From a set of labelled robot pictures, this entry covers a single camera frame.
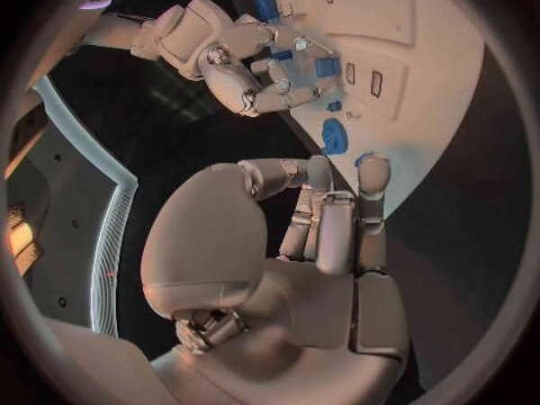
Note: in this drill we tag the white task board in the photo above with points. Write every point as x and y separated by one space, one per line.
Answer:
422 74

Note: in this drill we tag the blue block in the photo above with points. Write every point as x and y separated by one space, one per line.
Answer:
328 67
265 3

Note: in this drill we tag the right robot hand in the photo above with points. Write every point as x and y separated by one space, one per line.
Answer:
232 84

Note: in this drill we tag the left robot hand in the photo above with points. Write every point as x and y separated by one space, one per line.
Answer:
295 310

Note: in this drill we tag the small blue plug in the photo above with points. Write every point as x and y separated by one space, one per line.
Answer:
333 106

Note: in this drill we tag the blue peg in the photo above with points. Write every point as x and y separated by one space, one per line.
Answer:
282 55

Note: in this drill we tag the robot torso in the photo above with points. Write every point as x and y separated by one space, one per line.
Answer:
63 192

